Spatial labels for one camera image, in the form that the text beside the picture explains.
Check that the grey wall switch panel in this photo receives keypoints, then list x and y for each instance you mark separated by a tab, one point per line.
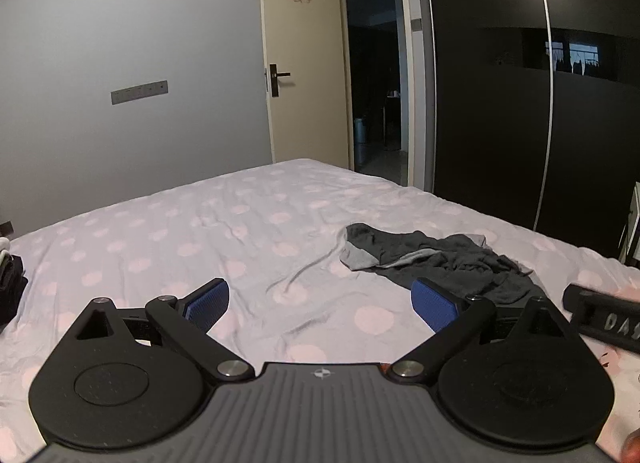
140	91

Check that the dark sliding wardrobe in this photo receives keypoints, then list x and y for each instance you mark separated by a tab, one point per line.
490	118

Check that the cream door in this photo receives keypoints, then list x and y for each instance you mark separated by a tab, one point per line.
300	93

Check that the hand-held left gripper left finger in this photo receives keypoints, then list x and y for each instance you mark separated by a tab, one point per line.
206	304

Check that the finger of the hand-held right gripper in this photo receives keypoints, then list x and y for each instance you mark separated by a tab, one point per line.
580	304

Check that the bed with pink-dotted sheet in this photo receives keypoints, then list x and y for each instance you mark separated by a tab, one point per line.
200	223

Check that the dark wall socket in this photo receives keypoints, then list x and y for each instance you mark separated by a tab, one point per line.
5	227

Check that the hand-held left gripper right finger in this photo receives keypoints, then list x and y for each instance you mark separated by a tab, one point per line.
435	304

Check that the hallway bin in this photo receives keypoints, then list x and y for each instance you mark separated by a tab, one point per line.
361	140

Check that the white door frame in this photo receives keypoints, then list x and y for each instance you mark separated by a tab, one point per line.
417	93

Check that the dark grey garment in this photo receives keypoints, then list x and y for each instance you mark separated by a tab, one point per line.
450	263

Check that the white folded garment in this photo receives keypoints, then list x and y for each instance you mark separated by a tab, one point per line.
4	248

